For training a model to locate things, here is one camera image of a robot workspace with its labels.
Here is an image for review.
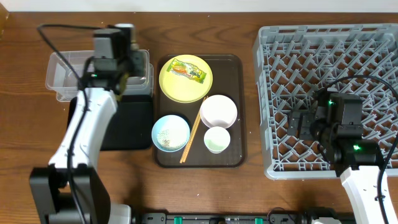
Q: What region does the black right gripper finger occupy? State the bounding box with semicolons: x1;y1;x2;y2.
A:
301;112;315;139
287;111;302;137

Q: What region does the green snack wrapper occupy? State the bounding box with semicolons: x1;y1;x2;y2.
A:
167;58;207;83

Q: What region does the pale green cup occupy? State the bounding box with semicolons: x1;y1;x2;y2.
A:
203;126;231;154

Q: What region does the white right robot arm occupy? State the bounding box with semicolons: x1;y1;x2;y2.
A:
287;91;397;223

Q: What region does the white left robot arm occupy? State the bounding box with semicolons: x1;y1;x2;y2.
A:
29;47;137;223

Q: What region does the grey dishwasher rack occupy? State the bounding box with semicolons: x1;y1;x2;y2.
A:
253;24;397;180

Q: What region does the clear plastic bin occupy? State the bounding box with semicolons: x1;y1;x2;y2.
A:
45;49;154;102

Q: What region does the black tray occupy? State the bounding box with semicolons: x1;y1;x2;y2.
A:
67;94;154;152

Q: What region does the yellow plate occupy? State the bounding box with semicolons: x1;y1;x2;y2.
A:
159;55;213;103

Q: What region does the light blue bowl with rice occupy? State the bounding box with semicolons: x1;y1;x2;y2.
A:
151;114;190;152

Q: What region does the brown serving tray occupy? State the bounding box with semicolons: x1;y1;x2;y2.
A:
152;55;246;168

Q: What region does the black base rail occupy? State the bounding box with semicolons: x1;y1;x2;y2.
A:
133;207;355;224

